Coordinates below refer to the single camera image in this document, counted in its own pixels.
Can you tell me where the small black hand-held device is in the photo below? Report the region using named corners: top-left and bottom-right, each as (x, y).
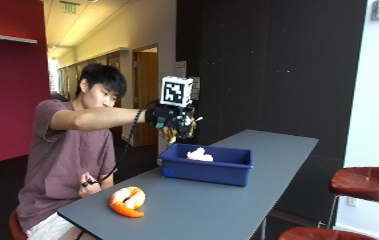
top-left (80, 177), bottom-right (99, 188)

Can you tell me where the brown striped soft toy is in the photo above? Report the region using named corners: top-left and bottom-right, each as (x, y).
top-left (159, 115), bottom-right (205, 144)

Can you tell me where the white cube with black markers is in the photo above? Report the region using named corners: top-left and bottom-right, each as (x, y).
top-left (159, 75), bottom-right (194, 108)

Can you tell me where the the person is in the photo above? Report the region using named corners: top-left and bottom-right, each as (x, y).
top-left (15, 63), bottom-right (155, 240)

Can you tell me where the orange shrimp soft toy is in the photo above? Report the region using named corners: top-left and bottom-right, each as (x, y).
top-left (108, 185), bottom-right (148, 219)

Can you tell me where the pink and white soft toy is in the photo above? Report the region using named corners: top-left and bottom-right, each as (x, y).
top-left (185, 146), bottom-right (216, 163)

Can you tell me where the wooden door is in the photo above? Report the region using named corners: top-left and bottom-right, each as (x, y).
top-left (132, 49), bottom-right (160, 148)

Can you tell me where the blue plastic bin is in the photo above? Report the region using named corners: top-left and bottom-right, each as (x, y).
top-left (157, 142), bottom-right (254, 188)

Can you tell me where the green exit sign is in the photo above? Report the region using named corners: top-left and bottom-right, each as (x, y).
top-left (60, 0), bottom-right (81, 15)

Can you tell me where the black cable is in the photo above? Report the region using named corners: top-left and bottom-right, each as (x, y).
top-left (95, 99), bottom-right (160, 184)

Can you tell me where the white paper wall notice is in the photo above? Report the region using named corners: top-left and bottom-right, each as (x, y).
top-left (174, 60), bottom-right (188, 78)

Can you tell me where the white wall ledge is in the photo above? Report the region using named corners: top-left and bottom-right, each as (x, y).
top-left (0, 31), bottom-right (39, 45)

